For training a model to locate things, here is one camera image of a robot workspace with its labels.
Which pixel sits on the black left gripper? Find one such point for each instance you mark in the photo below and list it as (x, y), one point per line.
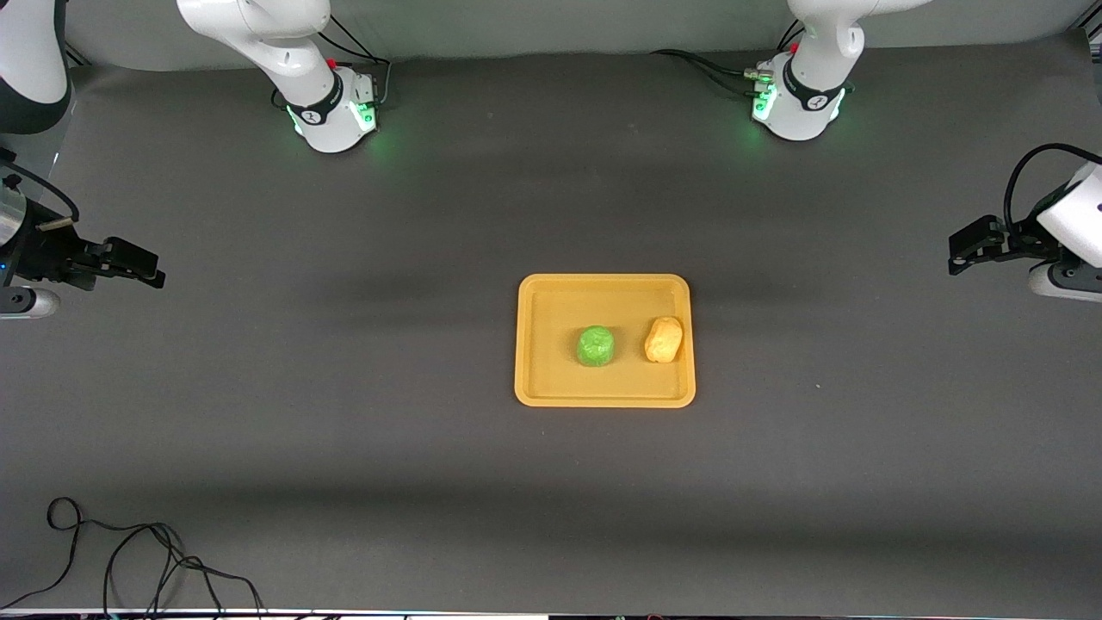
(1014, 240)

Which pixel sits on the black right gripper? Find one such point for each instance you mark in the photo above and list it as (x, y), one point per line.
(45, 253)

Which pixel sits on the yellow-brown potato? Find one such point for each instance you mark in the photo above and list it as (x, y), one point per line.
(664, 339)

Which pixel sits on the green apple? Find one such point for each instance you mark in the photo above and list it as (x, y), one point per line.
(596, 345)

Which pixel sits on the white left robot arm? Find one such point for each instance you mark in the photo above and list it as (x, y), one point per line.
(818, 52)

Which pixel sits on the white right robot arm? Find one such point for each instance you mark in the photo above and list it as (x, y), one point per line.
(284, 43)

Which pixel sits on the yellow plastic tray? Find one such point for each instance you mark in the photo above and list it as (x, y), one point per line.
(551, 379)

